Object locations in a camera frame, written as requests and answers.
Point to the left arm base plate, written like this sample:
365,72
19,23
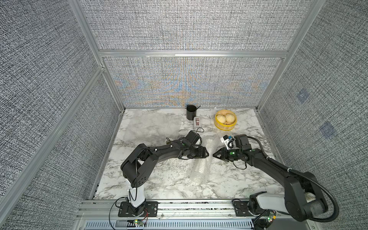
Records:
147,208

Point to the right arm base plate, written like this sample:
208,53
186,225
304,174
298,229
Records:
241,208

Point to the aluminium front rail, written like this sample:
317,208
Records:
181,214

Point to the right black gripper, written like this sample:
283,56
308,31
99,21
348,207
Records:
223,152

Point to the right bun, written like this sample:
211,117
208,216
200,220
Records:
230,118

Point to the tall white ribbed vase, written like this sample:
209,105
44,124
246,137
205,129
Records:
201,169

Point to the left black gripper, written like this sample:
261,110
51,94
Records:
201,153

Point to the bun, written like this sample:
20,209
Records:
221,119
230,118

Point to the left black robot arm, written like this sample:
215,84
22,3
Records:
139,165

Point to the left bun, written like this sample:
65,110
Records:
221,119

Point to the black cup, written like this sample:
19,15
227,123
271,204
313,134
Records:
191,111

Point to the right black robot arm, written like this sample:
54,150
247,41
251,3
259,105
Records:
303,198

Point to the yellow steamer basket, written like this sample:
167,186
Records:
226,126

